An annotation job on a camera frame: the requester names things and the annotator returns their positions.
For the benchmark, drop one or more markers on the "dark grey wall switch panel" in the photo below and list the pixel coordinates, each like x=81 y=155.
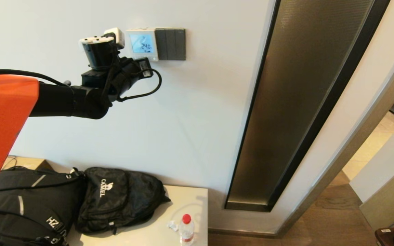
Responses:
x=171 y=44

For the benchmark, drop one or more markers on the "grey metal door frame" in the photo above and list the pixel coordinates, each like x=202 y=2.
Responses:
x=354 y=141

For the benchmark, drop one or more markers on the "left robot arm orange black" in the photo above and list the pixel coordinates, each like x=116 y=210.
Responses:
x=2 y=119

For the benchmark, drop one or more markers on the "water bottle red cap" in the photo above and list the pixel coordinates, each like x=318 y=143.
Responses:
x=186 y=229

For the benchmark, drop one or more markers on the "beige low cabinet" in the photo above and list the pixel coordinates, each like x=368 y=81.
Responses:
x=183 y=205

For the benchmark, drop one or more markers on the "frosted glass panel dark frame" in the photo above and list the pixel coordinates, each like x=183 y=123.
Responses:
x=296 y=102

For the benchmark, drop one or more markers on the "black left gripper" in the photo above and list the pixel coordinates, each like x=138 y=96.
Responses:
x=125 y=77

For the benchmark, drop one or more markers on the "white wall thermostat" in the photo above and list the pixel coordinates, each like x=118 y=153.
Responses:
x=142 y=44

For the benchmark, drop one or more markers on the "light wooden cabinet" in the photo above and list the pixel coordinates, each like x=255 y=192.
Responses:
x=392 y=201

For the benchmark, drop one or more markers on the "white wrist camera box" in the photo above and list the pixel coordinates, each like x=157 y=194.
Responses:
x=115 y=36

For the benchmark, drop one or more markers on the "crumpled clear plastic wrapper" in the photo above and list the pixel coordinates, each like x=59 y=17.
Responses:
x=172 y=225

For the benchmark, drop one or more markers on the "large black HZ backpack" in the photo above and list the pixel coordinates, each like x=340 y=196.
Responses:
x=36 y=212

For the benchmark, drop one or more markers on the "light wooden desk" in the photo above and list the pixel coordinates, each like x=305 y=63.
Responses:
x=29 y=162

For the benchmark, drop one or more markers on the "black Camel backpack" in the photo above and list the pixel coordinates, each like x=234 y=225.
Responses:
x=115 y=201

